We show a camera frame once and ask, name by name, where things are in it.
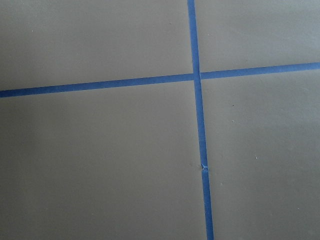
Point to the long blue tape strip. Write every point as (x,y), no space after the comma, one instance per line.
(200,120)

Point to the crossing blue tape strip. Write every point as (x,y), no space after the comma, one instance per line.
(158,80)

